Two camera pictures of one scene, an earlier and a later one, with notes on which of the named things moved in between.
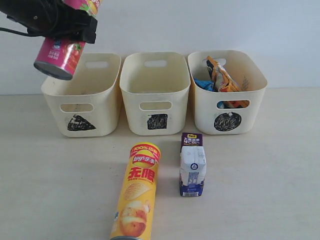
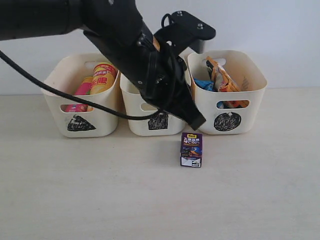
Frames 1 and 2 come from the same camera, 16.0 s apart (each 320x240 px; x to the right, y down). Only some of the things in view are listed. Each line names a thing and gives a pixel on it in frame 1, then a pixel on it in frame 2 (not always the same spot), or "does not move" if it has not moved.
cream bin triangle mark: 89,105 does not move
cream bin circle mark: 228,113 does not move
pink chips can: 58,57 -> 83,88
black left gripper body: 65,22 -> 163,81
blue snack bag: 209,85 does not move
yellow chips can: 134,212 -> 104,75
